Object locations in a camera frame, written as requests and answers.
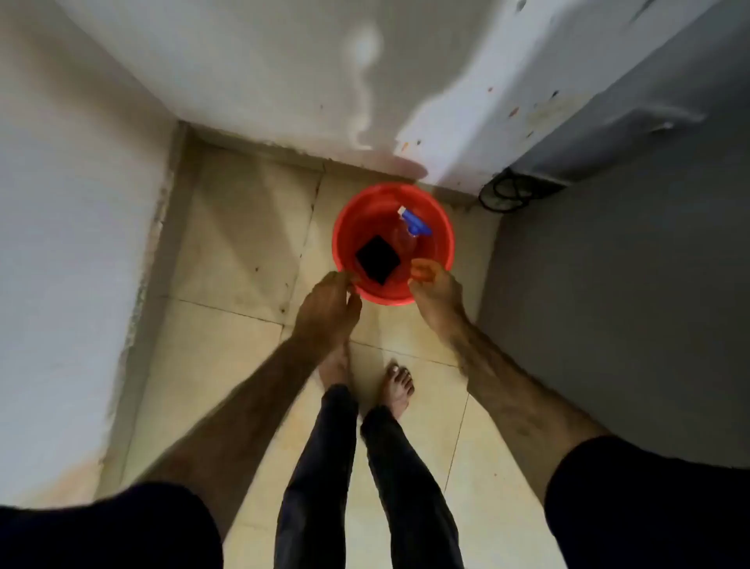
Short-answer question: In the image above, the person's left hand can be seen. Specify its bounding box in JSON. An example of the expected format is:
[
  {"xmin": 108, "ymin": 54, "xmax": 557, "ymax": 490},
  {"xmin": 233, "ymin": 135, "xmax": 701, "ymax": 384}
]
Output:
[{"xmin": 292, "ymin": 270, "xmax": 363, "ymax": 352}]

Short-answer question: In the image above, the person's right hand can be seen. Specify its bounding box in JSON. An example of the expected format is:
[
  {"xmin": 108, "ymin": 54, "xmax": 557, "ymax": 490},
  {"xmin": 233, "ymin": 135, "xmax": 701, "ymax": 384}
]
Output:
[{"xmin": 408, "ymin": 257, "xmax": 470, "ymax": 341}]

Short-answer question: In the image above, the brown checked cloth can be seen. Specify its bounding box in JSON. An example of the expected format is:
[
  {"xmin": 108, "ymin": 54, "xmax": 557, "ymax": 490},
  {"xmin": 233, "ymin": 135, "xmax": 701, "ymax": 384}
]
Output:
[{"xmin": 355, "ymin": 234, "xmax": 402, "ymax": 287}]

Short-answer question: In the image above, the spray bottle blue trigger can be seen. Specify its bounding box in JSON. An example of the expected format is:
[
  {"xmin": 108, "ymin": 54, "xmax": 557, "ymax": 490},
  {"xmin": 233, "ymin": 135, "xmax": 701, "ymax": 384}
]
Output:
[{"xmin": 392, "ymin": 205, "xmax": 434, "ymax": 259}]

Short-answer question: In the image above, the red plastic bucket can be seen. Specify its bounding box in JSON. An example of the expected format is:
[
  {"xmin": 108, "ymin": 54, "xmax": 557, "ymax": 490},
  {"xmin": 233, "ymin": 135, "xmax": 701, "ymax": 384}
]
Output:
[{"xmin": 331, "ymin": 181, "xmax": 456, "ymax": 307}]

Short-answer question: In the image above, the person's right forearm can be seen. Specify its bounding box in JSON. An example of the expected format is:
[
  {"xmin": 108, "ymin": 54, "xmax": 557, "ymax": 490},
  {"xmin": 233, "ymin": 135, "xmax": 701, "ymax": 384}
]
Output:
[{"xmin": 445, "ymin": 319, "xmax": 610, "ymax": 505}]

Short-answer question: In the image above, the person's left forearm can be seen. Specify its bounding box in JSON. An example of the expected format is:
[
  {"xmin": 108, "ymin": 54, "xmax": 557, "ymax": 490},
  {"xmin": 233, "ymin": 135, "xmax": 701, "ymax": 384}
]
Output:
[{"xmin": 137, "ymin": 334, "xmax": 352, "ymax": 540}]

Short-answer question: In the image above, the person's left bare foot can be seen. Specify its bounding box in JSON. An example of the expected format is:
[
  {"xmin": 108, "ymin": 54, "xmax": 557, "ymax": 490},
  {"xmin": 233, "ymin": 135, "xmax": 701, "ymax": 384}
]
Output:
[{"xmin": 319, "ymin": 345, "xmax": 352, "ymax": 391}]

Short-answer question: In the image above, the person's bare foot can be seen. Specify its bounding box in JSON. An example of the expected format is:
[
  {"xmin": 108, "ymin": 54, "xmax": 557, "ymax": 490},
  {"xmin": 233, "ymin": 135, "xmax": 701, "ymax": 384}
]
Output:
[
  {"xmin": 319, "ymin": 345, "xmax": 352, "ymax": 391},
  {"xmin": 377, "ymin": 363, "xmax": 416, "ymax": 420}
]

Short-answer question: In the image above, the person's right bare foot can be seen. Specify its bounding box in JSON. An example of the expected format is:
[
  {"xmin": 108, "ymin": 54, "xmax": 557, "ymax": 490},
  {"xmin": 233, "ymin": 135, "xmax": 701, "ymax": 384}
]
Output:
[{"xmin": 377, "ymin": 363, "xmax": 416, "ymax": 420}]

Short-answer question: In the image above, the person's left trouser leg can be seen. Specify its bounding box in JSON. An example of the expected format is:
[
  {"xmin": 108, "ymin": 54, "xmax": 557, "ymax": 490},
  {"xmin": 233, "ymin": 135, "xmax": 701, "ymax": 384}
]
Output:
[{"xmin": 273, "ymin": 384, "xmax": 359, "ymax": 569}]

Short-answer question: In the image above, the person's trouser leg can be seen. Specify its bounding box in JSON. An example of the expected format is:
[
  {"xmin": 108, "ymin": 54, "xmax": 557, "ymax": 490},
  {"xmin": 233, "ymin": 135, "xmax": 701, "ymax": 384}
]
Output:
[
  {"xmin": 360, "ymin": 404, "xmax": 464, "ymax": 569},
  {"xmin": 273, "ymin": 384, "xmax": 359, "ymax": 569}
]

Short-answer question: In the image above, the grey refrigerator cabinet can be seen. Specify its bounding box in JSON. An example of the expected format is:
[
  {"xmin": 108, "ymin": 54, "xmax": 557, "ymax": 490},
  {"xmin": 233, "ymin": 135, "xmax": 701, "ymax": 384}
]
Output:
[{"xmin": 477, "ymin": 96, "xmax": 750, "ymax": 470}]

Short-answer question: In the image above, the person's right trouser leg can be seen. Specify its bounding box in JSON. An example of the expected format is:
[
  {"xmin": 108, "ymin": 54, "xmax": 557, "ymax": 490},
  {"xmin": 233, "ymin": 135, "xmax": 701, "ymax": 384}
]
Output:
[{"xmin": 360, "ymin": 404, "xmax": 464, "ymax": 569}]

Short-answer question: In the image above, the dark blue right sleeve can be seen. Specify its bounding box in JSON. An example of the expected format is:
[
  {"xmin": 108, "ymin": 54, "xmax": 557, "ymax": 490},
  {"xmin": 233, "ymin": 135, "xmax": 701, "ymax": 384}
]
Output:
[{"xmin": 543, "ymin": 435, "xmax": 750, "ymax": 569}]

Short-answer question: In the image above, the dark blue sleeve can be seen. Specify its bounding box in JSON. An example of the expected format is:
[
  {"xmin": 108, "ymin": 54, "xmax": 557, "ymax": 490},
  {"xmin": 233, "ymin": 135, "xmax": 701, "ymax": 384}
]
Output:
[
  {"xmin": 0, "ymin": 481, "xmax": 225, "ymax": 569},
  {"xmin": 543, "ymin": 435, "xmax": 750, "ymax": 569}
]

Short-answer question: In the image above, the dark blue left sleeve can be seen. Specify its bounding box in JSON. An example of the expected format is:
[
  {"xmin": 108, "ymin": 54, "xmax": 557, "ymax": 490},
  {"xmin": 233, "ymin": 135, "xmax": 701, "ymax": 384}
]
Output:
[{"xmin": 0, "ymin": 481, "xmax": 225, "ymax": 569}]

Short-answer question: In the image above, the black cable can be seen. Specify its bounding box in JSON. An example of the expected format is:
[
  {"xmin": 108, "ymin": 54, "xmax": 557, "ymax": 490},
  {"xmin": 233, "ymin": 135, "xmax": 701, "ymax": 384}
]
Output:
[{"xmin": 478, "ymin": 168, "xmax": 566, "ymax": 214}]

